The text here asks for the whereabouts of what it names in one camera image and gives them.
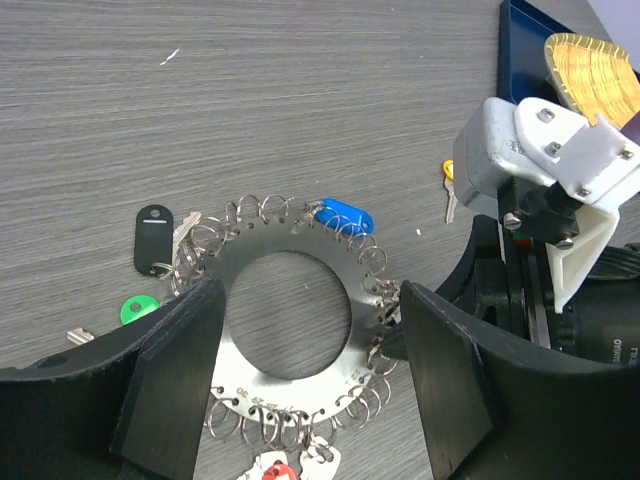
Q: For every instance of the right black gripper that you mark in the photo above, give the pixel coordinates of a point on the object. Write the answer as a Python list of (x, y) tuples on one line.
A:
[(504, 279)]

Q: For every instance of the black key fob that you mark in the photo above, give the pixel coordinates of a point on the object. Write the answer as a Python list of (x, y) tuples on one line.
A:
[(157, 239)]

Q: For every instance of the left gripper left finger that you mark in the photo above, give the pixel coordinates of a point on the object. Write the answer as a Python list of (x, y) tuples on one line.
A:
[(129, 404)]

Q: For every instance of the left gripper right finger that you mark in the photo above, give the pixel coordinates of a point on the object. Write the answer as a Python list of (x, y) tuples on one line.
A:
[(495, 406)]

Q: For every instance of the blue key tag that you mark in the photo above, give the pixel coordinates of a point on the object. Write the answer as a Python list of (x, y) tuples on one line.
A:
[(337, 217)]

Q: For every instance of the yellow bamboo basket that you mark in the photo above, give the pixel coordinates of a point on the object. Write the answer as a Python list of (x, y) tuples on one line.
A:
[(592, 77)]

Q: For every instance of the blue metal tray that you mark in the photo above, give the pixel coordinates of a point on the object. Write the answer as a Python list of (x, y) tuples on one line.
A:
[(522, 69)]

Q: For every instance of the red key tag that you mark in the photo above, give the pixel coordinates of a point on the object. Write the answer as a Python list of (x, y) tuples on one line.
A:
[(319, 461)]

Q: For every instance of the yellow key tag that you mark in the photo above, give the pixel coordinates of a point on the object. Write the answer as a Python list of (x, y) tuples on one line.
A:
[(448, 183)]

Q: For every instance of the green key tag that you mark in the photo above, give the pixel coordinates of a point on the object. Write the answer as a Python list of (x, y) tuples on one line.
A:
[(132, 309)]

